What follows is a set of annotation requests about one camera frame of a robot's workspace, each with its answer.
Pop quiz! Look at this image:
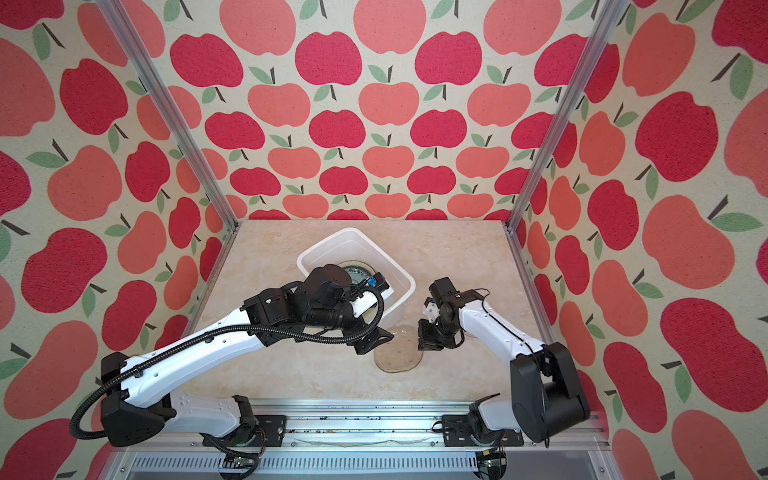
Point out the brown translucent glass plate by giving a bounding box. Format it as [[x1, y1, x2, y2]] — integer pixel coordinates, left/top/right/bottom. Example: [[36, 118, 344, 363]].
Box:
[[374, 326, 423, 374]]

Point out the teal patterned plate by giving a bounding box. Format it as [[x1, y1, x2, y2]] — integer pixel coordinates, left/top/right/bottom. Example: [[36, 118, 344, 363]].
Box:
[[338, 260, 376, 285]]

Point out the white plastic bin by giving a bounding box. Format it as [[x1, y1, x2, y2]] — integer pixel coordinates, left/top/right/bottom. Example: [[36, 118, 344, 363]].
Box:
[[296, 227, 416, 329]]

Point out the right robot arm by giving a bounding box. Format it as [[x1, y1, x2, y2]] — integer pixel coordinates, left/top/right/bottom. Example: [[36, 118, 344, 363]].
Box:
[[418, 277, 591, 446]]

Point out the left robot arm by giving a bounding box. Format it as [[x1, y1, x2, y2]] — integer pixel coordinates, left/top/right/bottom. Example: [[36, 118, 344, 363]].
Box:
[[101, 279, 394, 447]]

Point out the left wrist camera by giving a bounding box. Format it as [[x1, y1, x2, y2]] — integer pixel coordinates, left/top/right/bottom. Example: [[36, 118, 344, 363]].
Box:
[[291, 264, 394, 317]]

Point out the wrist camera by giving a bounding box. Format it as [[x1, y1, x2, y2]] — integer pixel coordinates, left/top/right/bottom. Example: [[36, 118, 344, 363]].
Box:
[[291, 264, 394, 317], [422, 297, 440, 323]]

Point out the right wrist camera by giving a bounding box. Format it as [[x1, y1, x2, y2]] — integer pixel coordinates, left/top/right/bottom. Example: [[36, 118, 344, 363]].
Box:
[[422, 297, 440, 323]]

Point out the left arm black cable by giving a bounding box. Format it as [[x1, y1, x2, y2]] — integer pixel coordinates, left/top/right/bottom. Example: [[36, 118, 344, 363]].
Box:
[[68, 285, 386, 480]]

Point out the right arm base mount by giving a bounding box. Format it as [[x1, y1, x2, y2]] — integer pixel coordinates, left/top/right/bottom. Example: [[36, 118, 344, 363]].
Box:
[[432, 414, 525, 448]]

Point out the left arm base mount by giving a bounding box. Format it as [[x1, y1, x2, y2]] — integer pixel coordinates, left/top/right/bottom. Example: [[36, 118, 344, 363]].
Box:
[[217, 415, 287, 448]]

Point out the right aluminium frame post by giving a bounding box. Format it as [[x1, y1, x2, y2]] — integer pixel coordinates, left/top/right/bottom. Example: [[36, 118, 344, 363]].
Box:
[[505, 0, 630, 236]]

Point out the aluminium frame post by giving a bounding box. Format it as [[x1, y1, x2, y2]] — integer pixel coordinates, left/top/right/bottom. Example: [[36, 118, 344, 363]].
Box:
[[95, 0, 240, 229], [505, 0, 630, 236]]

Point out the left aluminium frame post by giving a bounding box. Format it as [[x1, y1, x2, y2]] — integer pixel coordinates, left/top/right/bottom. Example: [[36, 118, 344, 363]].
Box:
[[95, 0, 240, 229]]

